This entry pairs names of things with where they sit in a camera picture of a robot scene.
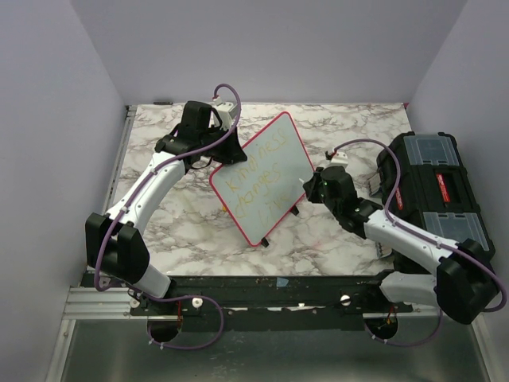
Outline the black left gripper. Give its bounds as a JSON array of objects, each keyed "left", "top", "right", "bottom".
[{"left": 199, "top": 123, "right": 246, "bottom": 165}]

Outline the pink framed whiteboard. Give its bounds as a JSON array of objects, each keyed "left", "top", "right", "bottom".
[{"left": 209, "top": 111, "right": 314, "bottom": 247}]

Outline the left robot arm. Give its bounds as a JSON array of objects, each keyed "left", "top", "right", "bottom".
[{"left": 85, "top": 97, "right": 247, "bottom": 314}]

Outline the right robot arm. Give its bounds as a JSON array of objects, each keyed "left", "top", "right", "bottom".
[{"left": 302, "top": 166, "right": 507, "bottom": 325}]

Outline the black plastic toolbox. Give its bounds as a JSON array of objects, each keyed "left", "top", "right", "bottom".
[{"left": 370, "top": 132, "right": 495, "bottom": 267}]

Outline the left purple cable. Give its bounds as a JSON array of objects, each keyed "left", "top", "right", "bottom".
[{"left": 93, "top": 83, "right": 224, "bottom": 351}]

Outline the purple cable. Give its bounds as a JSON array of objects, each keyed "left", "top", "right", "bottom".
[
  {"left": 93, "top": 83, "right": 224, "bottom": 351},
  {"left": 332, "top": 138, "right": 508, "bottom": 347}
]

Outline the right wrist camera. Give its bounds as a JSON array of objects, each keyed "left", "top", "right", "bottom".
[{"left": 325, "top": 150, "right": 349, "bottom": 169}]

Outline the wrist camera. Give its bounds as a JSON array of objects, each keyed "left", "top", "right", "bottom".
[
  {"left": 212, "top": 97, "right": 238, "bottom": 131},
  {"left": 325, "top": 150, "right": 349, "bottom": 169}
]

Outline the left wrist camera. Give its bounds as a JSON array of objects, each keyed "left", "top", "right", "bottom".
[{"left": 212, "top": 97, "right": 238, "bottom": 131}]

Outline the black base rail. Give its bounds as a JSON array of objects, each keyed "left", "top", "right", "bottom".
[{"left": 130, "top": 276, "right": 412, "bottom": 333}]

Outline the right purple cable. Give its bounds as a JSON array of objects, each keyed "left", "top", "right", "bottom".
[{"left": 332, "top": 138, "right": 508, "bottom": 347}]

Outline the aluminium frame profile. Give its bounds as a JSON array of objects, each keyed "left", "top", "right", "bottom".
[{"left": 46, "top": 105, "right": 137, "bottom": 381}]

